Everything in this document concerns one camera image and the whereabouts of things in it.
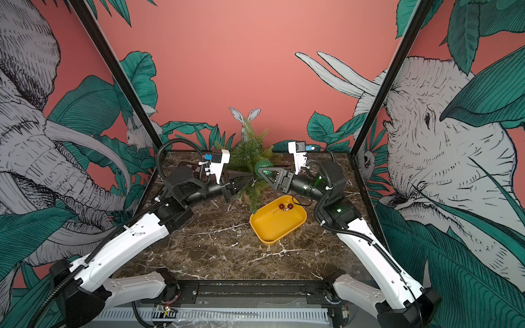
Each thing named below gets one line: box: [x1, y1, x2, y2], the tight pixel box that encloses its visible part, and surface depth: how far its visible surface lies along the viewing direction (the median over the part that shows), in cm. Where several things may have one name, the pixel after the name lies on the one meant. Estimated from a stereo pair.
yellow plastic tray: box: [249, 194, 307, 246], surface depth 93 cm
